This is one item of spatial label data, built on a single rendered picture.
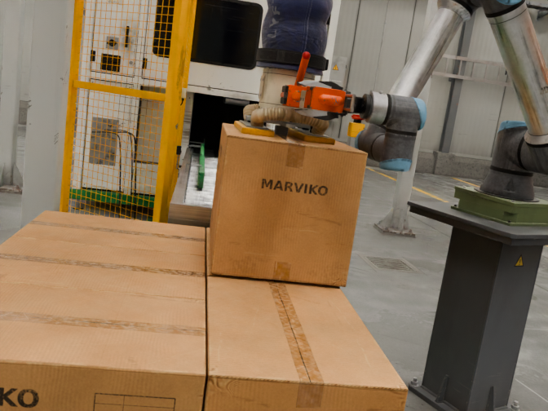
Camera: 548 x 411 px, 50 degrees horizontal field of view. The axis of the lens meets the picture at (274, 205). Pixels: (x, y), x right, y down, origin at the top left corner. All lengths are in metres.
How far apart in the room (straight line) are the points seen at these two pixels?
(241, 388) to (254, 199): 0.65
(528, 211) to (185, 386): 1.44
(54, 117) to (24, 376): 2.04
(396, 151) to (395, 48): 10.28
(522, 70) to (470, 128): 10.73
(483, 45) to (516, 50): 10.80
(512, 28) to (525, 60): 0.11
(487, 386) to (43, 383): 1.69
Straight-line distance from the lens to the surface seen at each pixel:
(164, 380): 1.16
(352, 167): 1.68
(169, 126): 3.06
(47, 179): 3.13
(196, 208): 2.34
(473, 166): 12.68
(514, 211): 2.16
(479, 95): 12.74
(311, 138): 1.80
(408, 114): 1.74
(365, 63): 11.78
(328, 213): 1.69
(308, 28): 1.87
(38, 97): 3.10
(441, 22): 1.97
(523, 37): 1.96
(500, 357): 2.41
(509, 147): 2.24
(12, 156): 5.40
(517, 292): 2.35
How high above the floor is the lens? 1.07
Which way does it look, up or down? 10 degrees down
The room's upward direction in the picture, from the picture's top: 8 degrees clockwise
